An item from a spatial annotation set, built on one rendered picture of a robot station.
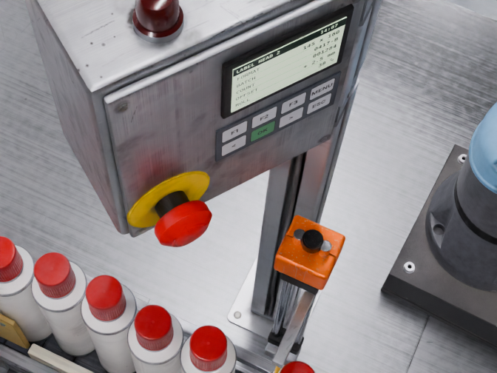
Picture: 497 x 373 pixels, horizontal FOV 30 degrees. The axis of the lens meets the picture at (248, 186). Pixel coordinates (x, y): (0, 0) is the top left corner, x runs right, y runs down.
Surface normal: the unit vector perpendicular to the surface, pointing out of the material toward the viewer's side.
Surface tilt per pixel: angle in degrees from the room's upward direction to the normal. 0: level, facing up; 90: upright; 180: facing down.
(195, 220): 51
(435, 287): 3
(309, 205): 90
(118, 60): 0
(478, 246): 73
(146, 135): 90
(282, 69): 90
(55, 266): 3
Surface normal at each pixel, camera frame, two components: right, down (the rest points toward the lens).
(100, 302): 0.05, -0.47
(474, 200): -0.88, 0.43
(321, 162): -0.42, 0.81
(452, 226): -0.89, 0.18
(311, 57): 0.50, 0.79
